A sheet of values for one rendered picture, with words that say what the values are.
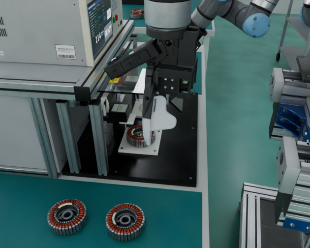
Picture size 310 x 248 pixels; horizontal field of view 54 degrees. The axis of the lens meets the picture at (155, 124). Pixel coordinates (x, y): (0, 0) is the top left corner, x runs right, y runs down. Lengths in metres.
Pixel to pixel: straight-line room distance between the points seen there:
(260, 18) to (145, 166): 0.61
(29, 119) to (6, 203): 0.28
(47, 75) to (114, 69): 0.43
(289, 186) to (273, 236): 0.84
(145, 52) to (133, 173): 0.61
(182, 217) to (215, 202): 1.08
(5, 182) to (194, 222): 0.65
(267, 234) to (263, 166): 0.79
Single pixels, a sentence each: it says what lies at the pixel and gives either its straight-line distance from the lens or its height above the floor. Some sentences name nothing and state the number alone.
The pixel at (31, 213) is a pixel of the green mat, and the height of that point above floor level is 0.75.
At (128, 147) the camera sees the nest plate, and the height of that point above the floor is 0.78.
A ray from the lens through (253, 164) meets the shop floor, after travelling 2.37.
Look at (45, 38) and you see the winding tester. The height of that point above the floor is 1.20.
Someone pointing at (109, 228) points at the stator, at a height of 0.78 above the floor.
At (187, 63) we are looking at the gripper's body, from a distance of 0.52.
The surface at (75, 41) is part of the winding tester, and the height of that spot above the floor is 1.19.
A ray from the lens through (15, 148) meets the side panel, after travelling 1.12.
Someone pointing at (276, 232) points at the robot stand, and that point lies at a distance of 1.71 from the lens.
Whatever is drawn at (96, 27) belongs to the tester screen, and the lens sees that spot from 1.01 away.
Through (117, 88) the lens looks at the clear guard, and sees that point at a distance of 0.94.
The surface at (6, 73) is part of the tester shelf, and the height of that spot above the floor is 1.11.
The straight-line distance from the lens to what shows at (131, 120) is 1.12.
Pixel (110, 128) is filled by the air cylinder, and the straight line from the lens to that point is 1.20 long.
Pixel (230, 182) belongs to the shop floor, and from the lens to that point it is 2.17.
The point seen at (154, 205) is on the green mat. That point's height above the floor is 0.75.
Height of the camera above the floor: 1.50
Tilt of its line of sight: 34 degrees down
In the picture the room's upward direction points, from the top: straight up
